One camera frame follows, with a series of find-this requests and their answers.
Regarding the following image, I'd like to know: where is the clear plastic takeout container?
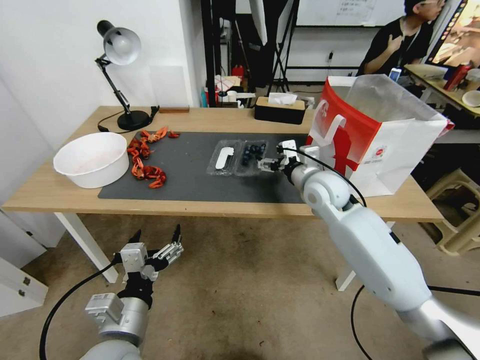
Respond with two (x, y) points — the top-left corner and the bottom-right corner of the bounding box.
(205, 138), (270, 178)

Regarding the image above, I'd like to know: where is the black tissue box wooden lid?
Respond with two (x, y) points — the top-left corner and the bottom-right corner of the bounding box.
(254, 96), (307, 125)

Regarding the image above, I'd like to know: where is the red and white takeout bag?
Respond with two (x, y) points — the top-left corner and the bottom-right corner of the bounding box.
(305, 74), (455, 199)

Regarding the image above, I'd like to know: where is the white tissue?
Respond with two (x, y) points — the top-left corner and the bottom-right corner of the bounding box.
(268, 92), (299, 106)

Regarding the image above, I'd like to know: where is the wooden table with white legs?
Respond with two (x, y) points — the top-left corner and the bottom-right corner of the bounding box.
(0, 106), (445, 293)

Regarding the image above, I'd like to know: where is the dark grey table mat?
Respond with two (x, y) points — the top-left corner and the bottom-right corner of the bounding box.
(98, 131), (320, 205)

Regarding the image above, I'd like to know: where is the white round bowl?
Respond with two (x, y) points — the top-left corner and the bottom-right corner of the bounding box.
(53, 131), (130, 189)

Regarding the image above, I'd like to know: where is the black tripod stand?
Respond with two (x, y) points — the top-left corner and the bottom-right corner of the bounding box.
(266, 0), (301, 99)

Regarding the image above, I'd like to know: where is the white cabinet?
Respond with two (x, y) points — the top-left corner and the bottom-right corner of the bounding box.
(0, 209), (69, 320)

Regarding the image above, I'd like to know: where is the whiteboard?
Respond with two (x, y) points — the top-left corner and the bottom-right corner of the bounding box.
(295, 0), (407, 28)

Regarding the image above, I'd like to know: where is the person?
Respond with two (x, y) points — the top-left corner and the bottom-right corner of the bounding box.
(356, 0), (447, 78)

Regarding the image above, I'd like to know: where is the wooden desk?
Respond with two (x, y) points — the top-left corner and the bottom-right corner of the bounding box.
(403, 63), (480, 110)

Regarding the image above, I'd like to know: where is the beige plastic stool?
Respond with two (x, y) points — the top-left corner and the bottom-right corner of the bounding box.
(425, 166), (480, 258)

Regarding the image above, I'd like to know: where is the red bottle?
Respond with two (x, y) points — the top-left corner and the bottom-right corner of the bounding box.
(446, 64), (472, 91)

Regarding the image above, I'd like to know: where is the black and silver desk lamp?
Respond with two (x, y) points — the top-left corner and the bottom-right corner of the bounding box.
(94, 19), (153, 131)

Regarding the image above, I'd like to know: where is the computer monitor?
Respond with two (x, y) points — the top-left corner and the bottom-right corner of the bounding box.
(426, 0), (480, 68)

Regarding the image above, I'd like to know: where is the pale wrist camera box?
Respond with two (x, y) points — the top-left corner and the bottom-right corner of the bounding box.
(279, 139), (302, 159)
(119, 242), (148, 274)

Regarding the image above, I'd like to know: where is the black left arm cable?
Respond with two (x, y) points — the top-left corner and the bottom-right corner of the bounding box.
(38, 260), (125, 360)

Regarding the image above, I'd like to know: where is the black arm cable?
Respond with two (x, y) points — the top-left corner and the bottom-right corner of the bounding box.
(38, 260), (125, 360)
(283, 148), (368, 208)

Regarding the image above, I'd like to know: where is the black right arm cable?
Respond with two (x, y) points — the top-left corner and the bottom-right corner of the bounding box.
(283, 148), (368, 208)

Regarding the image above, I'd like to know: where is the black lamp cable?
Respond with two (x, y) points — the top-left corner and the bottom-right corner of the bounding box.
(97, 112), (127, 133)

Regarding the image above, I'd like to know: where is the black metal shelf frame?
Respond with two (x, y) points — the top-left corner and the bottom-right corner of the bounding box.
(200, 0), (234, 109)

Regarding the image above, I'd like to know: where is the black floor cable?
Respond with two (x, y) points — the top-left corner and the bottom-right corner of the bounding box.
(427, 285), (480, 296)
(350, 284), (373, 360)

